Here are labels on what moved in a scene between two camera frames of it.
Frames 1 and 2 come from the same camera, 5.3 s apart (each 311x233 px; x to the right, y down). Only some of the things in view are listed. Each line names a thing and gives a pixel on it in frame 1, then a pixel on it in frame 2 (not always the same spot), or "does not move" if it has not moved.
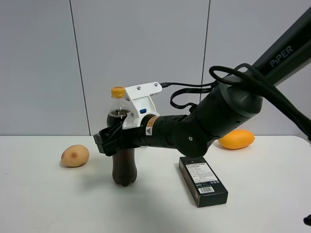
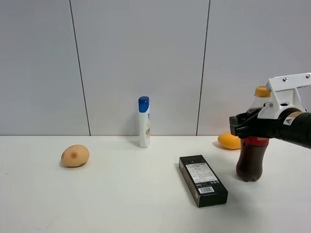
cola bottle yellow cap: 124,163 to 252,151
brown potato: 75,155 does not move
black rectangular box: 205,187 does not move
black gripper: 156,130 to 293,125
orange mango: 236,139 does not move
